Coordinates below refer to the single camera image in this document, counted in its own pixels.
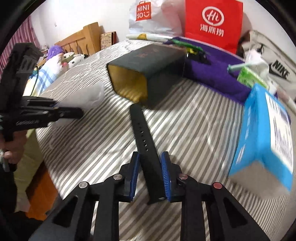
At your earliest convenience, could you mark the black watch strap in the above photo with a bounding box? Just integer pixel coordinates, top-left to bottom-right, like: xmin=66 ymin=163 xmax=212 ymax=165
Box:
xmin=129 ymin=103 xmax=167 ymax=205

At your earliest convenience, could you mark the blue tissue pack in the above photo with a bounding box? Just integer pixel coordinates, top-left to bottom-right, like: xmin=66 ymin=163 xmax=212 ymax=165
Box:
xmin=228 ymin=84 xmax=293 ymax=199

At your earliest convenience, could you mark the green wet wipes pack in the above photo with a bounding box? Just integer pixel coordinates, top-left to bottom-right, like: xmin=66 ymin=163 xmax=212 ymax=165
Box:
xmin=237 ymin=67 xmax=269 ymax=89

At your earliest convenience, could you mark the green snack packet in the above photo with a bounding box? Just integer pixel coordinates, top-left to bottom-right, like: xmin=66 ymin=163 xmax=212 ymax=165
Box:
xmin=170 ymin=39 xmax=204 ymax=52

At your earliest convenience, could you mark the yellow black fabric item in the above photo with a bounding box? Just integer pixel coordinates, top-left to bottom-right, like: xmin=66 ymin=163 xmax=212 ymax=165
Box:
xmin=187 ymin=49 xmax=211 ymax=65

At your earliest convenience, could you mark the left hand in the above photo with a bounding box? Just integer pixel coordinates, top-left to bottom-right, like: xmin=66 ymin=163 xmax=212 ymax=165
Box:
xmin=1 ymin=131 xmax=27 ymax=164

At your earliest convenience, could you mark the colourful cartoon quilt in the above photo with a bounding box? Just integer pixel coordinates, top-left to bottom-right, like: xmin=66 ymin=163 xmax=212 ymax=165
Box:
xmin=23 ymin=53 xmax=67 ymax=96

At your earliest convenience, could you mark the striped grey bed sheet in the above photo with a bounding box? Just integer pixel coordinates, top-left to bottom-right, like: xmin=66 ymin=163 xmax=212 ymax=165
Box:
xmin=37 ymin=40 xmax=295 ymax=240

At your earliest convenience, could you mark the purple plush toy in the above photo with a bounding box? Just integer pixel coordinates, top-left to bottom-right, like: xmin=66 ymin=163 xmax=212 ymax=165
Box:
xmin=47 ymin=45 xmax=64 ymax=60

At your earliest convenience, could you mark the wooden headboard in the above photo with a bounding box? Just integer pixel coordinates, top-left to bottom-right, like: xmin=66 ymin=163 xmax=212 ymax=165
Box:
xmin=55 ymin=22 xmax=102 ymax=56

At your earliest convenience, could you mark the red striped curtain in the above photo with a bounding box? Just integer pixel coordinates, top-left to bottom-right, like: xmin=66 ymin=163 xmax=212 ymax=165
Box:
xmin=0 ymin=16 xmax=40 ymax=75

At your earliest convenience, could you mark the brown patterned box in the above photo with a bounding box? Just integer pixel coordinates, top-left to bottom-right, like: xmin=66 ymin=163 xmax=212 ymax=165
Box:
xmin=100 ymin=32 xmax=116 ymax=50

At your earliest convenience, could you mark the dark green tin box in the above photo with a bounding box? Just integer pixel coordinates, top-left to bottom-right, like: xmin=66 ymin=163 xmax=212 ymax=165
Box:
xmin=107 ymin=44 xmax=186 ymax=108

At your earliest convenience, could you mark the purple fuzzy blanket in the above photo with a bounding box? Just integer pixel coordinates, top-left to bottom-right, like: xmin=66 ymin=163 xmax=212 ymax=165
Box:
xmin=173 ymin=37 xmax=251 ymax=105

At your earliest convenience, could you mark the white Miniso plastic bag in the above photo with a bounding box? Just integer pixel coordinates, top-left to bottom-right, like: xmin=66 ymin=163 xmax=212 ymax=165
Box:
xmin=129 ymin=0 xmax=185 ymax=37

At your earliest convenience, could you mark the white Nike bag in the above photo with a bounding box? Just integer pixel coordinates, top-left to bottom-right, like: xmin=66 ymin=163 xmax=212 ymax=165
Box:
xmin=237 ymin=30 xmax=295 ymax=100

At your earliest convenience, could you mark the red Hi paper bag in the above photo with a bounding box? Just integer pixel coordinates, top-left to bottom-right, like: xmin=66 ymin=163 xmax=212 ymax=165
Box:
xmin=185 ymin=0 xmax=243 ymax=54

